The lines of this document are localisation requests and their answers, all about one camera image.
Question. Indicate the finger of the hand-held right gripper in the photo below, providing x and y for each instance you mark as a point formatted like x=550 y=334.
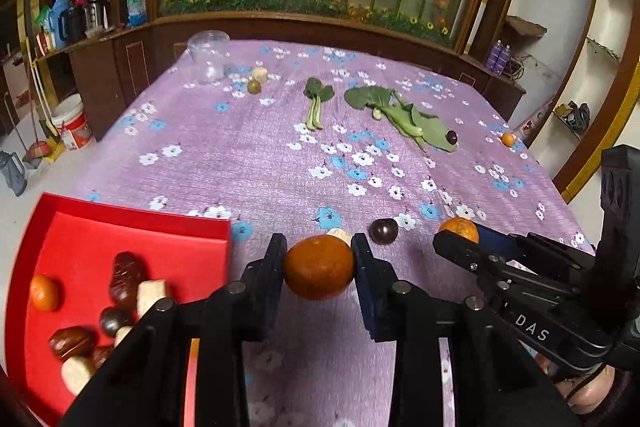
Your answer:
x=457 y=252
x=505 y=241

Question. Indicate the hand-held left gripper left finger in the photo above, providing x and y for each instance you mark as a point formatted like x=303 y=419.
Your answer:
x=275 y=277

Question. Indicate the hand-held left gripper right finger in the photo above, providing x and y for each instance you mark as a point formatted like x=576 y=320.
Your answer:
x=365 y=292

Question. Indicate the pale cream food chunk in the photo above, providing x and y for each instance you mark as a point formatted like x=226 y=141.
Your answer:
x=260 y=74
x=341 y=234
x=77 y=375
x=150 y=294
x=122 y=336

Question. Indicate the dark red jujube date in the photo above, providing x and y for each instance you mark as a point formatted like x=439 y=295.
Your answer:
x=126 y=274
x=384 y=231
x=70 y=343
x=114 y=321
x=100 y=355

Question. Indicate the red tray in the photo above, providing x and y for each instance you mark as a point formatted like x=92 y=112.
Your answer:
x=90 y=237

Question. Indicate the person's right hand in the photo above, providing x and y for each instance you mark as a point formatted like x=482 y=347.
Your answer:
x=585 y=392

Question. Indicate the small orange mandarin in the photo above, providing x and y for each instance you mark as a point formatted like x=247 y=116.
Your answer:
x=507 y=139

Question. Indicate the purple floral tablecloth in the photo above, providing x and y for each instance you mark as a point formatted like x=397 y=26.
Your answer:
x=250 y=167

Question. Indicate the dark round jujube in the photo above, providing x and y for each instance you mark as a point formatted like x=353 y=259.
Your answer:
x=451 y=137

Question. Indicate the large green bok choy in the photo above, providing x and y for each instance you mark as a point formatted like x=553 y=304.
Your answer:
x=395 y=112

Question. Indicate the small green bok choy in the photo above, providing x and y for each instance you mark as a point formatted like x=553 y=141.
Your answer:
x=315 y=99

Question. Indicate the purple spray can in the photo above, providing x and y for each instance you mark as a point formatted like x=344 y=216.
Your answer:
x=506 y=57
x=496 y=56

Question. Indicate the small green jujube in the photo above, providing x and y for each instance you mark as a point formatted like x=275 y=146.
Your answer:
x=254 y=86

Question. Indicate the clear glass jar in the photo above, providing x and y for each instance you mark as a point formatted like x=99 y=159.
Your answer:
x=207 y=57

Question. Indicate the white yellow pole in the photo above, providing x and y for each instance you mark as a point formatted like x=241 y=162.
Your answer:
x=482 y=2

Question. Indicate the white plastic bucket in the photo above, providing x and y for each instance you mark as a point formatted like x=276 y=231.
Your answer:
x=72 y=127

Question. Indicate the red dustpan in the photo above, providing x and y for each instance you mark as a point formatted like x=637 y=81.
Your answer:
x=35 y=152

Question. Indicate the grey thermos jug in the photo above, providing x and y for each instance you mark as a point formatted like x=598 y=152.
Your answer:
x=12 y=172

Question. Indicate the green label plastic bottle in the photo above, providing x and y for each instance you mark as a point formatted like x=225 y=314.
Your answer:
x=136 y=2

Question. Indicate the black mug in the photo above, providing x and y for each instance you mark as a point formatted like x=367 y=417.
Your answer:
x=72 y=24

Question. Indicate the steel thermos flask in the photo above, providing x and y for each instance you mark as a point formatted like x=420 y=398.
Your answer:
x=96 y=4

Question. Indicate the blue plastic jug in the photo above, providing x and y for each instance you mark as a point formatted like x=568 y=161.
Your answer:
x=59 y=14

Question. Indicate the white wall shelf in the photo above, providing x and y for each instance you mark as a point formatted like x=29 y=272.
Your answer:
x=600 y=52

